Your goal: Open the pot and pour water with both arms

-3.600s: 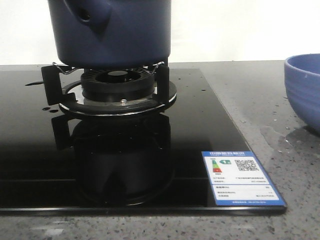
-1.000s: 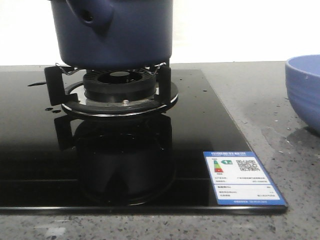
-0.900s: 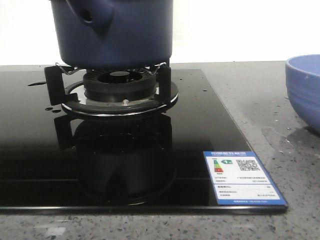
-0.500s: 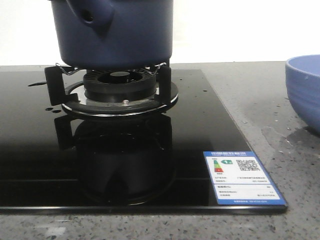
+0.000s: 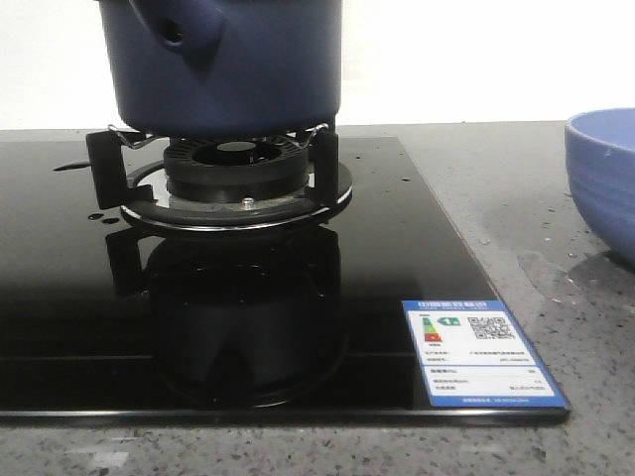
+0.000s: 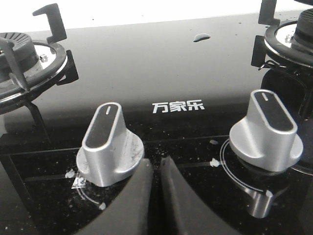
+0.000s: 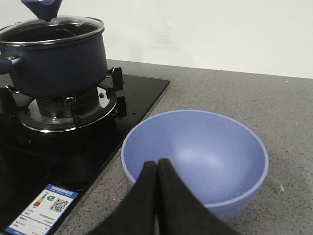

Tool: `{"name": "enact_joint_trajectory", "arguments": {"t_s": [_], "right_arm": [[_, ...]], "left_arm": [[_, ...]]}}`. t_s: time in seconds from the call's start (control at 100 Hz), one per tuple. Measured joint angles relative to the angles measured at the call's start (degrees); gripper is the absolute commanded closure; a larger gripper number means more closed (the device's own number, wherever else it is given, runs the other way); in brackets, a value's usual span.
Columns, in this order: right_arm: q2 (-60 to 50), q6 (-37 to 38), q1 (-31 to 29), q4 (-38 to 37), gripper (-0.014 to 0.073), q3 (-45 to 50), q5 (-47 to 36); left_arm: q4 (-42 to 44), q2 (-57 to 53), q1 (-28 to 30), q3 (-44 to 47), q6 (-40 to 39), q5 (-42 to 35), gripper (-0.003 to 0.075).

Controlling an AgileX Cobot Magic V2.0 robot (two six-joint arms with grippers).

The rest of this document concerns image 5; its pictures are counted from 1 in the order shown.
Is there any blue plastic bowl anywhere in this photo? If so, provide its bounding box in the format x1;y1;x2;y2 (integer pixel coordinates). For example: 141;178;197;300
565;107;634;264

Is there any dark blue cooking pot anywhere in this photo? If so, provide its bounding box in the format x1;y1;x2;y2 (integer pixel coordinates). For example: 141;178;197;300
98;1;343;138

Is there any black right pot support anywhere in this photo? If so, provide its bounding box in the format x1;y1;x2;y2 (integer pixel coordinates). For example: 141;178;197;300
86;123;351;210

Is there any right gas burner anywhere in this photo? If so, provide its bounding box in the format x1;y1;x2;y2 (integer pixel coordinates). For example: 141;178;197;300
120;139;352;232

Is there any blue energy label sticker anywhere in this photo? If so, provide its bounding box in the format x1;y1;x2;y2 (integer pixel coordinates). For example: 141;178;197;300
402;299;567;409

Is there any black glass gas stove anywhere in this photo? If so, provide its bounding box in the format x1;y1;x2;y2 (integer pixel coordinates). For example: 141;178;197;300
1;138;570;426

